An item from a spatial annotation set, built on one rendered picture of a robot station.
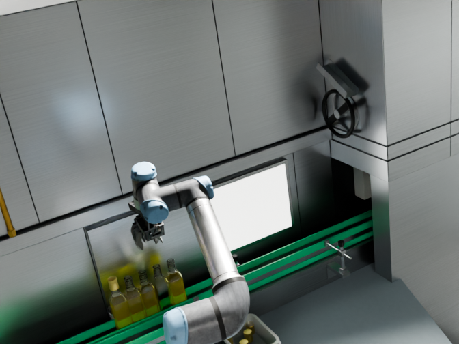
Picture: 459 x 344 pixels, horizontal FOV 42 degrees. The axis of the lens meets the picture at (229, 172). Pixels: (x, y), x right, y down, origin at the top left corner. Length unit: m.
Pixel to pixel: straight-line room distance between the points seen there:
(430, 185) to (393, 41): 0.69
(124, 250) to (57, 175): 0.40
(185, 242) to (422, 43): 1.22
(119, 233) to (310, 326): 0.86
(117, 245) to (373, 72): 1.19
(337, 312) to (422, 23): 1.20
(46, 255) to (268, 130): 1.02
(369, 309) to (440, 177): 0.64
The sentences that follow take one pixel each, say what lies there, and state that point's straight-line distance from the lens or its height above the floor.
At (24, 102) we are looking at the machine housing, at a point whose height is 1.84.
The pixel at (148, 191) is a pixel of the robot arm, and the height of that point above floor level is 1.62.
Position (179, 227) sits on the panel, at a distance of 2.43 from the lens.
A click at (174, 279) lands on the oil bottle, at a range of 2.34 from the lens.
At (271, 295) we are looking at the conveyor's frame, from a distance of 2.57.
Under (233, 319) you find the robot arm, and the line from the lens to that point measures 1.57.
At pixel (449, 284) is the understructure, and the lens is 3.05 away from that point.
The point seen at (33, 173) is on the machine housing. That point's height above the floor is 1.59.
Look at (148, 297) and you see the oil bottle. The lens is 2.33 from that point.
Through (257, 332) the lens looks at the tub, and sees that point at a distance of 2.47.
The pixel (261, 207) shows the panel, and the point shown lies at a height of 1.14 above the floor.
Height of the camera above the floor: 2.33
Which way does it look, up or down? 23 degrees down
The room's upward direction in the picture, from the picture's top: 9 degrees counter-clockwise
